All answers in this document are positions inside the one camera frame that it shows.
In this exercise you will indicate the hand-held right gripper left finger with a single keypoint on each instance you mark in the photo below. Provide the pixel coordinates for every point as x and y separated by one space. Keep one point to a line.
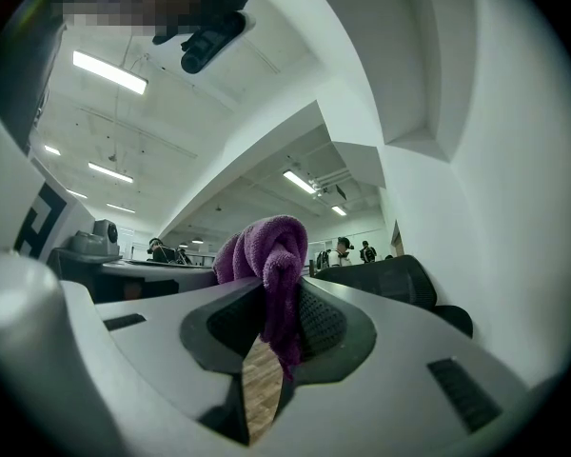
162 331

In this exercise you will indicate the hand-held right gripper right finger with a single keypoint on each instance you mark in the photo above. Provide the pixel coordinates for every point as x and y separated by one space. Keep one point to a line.
399 350

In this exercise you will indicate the purple cloth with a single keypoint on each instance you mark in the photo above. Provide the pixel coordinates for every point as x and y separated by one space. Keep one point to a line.
276 255

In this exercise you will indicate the long ceiling lamp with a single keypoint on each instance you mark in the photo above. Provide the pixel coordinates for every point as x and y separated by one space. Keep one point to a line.
300 182
339 210

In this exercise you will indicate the group of ceiling light strips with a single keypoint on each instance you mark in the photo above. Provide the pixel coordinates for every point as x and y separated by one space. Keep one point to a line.
109 72

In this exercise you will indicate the person's black jacket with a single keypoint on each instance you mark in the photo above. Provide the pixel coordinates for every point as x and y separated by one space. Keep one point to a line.
28 88

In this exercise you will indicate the black head-worn camera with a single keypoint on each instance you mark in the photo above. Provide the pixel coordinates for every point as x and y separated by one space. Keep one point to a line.
214 41

